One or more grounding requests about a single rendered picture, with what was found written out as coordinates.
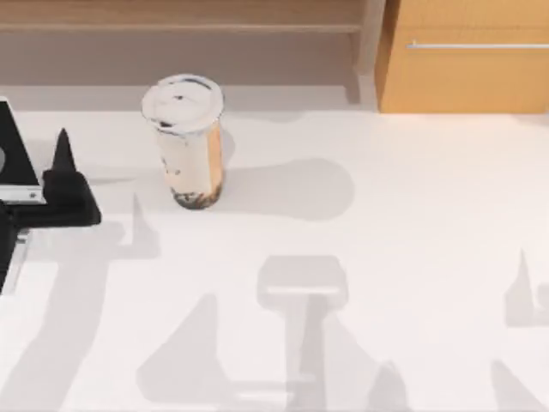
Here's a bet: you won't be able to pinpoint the pale grey rounded box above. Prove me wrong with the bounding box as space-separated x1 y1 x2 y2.
0 185 47 206

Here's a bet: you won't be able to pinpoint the milk tea cup white lid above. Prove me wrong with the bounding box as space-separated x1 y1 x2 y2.
141 74 226 212

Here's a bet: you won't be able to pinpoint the open wooden shelf unit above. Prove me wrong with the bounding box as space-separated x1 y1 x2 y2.
0 0 379 105

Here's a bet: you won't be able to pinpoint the orange wooden cupboard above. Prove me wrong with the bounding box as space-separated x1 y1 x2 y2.
374 0 549 115

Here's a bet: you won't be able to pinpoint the wooden drawer front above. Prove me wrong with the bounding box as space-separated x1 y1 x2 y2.
385 26 549 114

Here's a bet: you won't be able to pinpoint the long metal handle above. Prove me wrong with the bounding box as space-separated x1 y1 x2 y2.
406 40 549 51

